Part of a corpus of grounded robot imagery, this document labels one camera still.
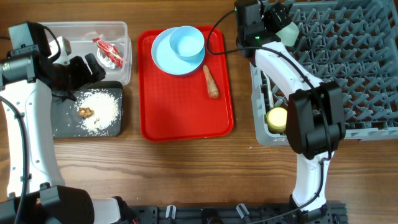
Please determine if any small light blue bowl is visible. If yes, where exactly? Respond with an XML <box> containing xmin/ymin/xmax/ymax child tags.
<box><xmin>169</xmin><ymin>26</ymin><xmax>205</xmax><ymax>60</ymax></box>

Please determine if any white plastic spoon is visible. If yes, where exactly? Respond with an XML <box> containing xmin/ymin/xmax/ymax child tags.
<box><xmin>265</xmin><ymin>75</ymin><xmax>274</xmax><ymax>109</ymax></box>

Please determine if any spilled white rice pile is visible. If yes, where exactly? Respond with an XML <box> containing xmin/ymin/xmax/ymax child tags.
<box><xmin>74</xmin><ymin>88</ymin><xmax>123</xmax><ymax>136</ymax></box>

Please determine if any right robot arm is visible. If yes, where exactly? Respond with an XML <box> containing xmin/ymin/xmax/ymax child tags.
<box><xmin>234</xmin><ymin>1</ymin><xmax>346</xmax><ymax>213</ymax></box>

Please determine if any large light blue plate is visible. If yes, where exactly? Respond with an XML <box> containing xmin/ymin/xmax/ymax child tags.
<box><xmin>151</xmin><ymin>27</ymin><xmax>205</xmax><ymax>75</ymax></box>

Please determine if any red plastic tray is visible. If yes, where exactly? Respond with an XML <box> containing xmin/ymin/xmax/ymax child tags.
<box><xmin>137</xmin><ymin>29</ymin><xmax>234</xmax><ymax>142</ymax></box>

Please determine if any red snack wrapper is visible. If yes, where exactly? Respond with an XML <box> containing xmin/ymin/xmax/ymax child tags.
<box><xmin>93</xmin><ymin>37</ymin><xmax>124</xmax><ymax>69</ymax></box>

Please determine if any yellow plastic cup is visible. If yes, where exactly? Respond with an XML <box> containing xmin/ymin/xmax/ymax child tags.
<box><xmin>265</xmin><ymin>107</ymin><xmax>287</xmax><ymax>134</ymax></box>

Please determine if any brown food scrap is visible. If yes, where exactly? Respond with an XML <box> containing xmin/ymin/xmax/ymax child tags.
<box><xmin>78</xmin><ymin>108</ymin><xmax>94</xmax><ymax>118</ymax></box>

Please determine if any green bowl with rice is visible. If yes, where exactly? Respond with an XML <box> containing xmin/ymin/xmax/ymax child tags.
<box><xmin>276</xmin><ymin>22</ymin><xmax>300</xmax><ymax>47</ymax></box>

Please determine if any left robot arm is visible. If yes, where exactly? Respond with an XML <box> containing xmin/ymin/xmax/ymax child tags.
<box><xmin>1</xmin><ymin>22</ymin><xmax>133</xmax><ymax>223</ymax></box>

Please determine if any clear plastic bin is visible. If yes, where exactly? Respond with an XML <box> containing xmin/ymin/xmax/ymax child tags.
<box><xmin>43</xmin><ymin>21</ymin><xmax>132</xmax><ymax>85</ymax></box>

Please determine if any grey dishwasher rack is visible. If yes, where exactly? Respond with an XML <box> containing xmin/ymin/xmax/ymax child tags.
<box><xmin>243</xmin><ymin>0</ymin><xmax>398</xmax><ymax>147</ymax></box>

